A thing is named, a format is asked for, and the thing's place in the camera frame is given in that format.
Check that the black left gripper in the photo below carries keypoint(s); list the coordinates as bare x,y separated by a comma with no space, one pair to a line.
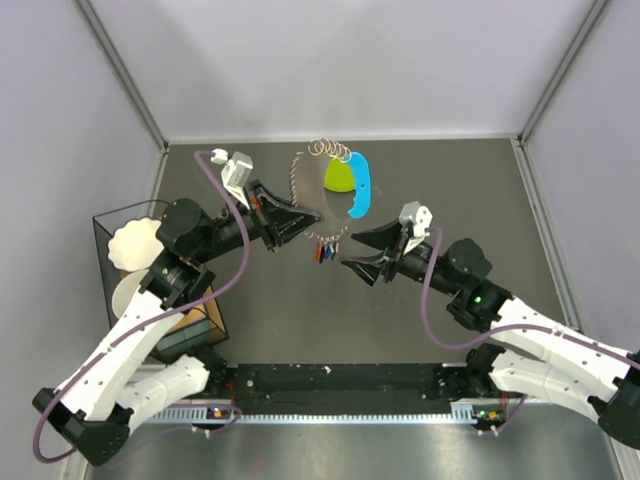
280,221

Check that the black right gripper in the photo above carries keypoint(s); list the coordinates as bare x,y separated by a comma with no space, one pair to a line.
368,267

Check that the red capped key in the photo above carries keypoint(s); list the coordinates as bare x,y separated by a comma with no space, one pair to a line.
319,253

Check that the metal key organizer blue handle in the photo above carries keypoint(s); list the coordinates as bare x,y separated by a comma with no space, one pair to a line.
326,166

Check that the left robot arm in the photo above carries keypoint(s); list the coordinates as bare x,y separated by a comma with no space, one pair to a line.
98,408

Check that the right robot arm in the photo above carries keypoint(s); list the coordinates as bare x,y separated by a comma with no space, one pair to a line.
518,349

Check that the lime green plate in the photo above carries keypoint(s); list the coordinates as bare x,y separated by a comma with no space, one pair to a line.
338,177

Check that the white scalloped bowl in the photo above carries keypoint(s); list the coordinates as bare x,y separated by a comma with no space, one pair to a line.
134,246

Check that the plain white bowl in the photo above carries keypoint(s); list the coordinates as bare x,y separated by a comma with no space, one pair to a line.
123,293

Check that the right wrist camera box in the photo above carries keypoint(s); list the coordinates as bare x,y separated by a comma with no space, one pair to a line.
417,219

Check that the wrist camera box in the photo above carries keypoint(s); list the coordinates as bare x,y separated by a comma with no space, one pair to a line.
236,170
417,219

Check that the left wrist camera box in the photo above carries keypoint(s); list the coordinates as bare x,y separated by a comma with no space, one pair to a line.
236,170

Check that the black wire shelf rack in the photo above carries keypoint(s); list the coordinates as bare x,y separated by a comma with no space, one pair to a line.
203,326

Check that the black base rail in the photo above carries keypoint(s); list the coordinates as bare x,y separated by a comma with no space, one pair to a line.
346,389

